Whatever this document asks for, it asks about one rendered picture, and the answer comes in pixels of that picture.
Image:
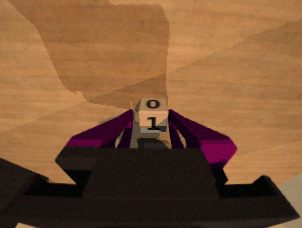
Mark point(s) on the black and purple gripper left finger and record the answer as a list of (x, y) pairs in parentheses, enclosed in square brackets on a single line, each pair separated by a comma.
[(105, 134)]

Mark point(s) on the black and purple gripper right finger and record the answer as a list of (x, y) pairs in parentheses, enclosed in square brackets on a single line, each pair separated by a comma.
[(217, 147)]

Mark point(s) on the tan digit cube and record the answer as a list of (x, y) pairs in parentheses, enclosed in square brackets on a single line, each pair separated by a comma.
[(153, 115)]

